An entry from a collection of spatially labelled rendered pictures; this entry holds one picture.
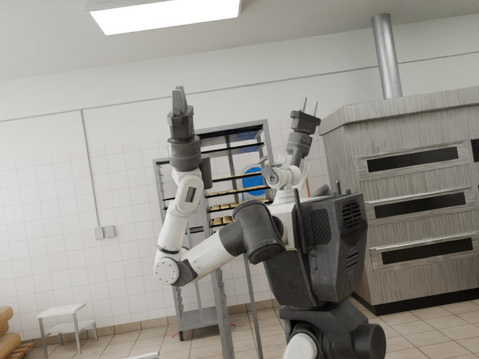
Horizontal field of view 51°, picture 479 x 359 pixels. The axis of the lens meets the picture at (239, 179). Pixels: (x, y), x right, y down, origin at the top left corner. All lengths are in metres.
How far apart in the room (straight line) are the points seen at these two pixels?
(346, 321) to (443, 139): 3.85
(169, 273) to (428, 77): 5.25
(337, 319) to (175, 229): 0.52
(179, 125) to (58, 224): 4.78
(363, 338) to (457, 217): 3.84
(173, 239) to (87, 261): 4.55
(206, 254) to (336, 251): 0.35
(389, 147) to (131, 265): 3.06
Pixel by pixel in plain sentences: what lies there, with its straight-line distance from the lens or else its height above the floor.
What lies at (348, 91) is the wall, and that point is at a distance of 6.03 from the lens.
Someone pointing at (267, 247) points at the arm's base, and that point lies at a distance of 1.31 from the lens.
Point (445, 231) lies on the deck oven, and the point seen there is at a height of 0.70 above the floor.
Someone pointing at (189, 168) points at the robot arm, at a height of 1.52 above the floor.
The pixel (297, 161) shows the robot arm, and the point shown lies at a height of 1.51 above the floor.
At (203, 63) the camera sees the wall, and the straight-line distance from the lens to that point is 5.90.
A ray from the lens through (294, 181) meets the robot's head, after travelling 1.57.
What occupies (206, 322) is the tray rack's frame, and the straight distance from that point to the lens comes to 5.19.
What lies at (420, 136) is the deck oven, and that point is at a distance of 5.13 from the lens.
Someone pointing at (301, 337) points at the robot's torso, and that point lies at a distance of 1.56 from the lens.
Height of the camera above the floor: 1.46
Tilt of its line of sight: level
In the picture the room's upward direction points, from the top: 9 degrees counter-clockwise
